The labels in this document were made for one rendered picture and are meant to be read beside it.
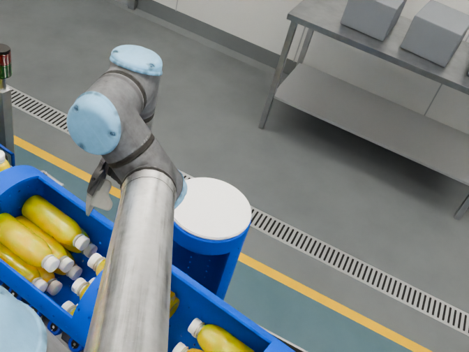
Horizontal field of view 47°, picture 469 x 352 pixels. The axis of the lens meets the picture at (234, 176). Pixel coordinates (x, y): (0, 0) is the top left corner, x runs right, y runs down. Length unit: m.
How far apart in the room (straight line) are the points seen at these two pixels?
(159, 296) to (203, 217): 1.11
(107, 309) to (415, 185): 3.60
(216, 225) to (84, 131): 0.90
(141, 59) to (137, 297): 0.48
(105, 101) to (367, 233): 2.79
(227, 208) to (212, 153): 1.88
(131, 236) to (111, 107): 0.24
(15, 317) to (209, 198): 1.43
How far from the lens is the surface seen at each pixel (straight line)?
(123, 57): 0.95
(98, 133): 0.86
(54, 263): 1.45
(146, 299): 0.60
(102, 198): 1.12
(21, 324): 0.38
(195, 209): 1.74
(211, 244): 1.68
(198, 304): 1.46
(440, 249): 3.68
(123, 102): 0.88
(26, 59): 4.32
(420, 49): 3.58
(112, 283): 0.63
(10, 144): 2.18
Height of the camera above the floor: 2.26
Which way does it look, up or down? 40 degrees down
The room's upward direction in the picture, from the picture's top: 17 degrees clockwise
